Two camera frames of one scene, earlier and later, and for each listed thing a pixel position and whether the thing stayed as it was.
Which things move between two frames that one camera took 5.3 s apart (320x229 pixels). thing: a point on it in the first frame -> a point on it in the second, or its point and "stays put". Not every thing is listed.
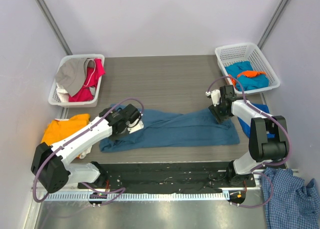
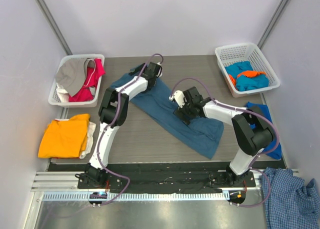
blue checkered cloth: [292, 206] stays put
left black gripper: [122, 131] -> [137, 70]
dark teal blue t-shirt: [168, 130] -> [203, 135]
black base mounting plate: [168, 177] stays put
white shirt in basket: [63, 94] stays put
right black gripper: [219, 113] -> [184, 113]
